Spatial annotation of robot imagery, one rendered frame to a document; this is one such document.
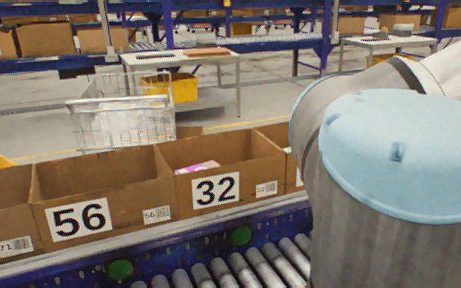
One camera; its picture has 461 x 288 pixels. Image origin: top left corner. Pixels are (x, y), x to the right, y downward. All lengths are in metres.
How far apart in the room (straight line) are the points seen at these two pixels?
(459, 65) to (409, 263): 0.27
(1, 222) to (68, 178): 0.33
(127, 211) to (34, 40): 4.30
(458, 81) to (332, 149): 0.23
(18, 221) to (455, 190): 1.10
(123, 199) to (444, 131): 1.01
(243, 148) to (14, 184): 0.81
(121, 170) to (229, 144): 0.42
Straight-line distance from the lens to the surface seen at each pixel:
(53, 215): 1.21
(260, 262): 1.30
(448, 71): 0.51
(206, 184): 1.25
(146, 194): 1.21
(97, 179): 1.49
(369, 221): 0.31
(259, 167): 1.30
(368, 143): 0.29
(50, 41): 5.37
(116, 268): 1.24
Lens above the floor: 1.58
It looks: 28 degrees down
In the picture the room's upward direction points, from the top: straight up
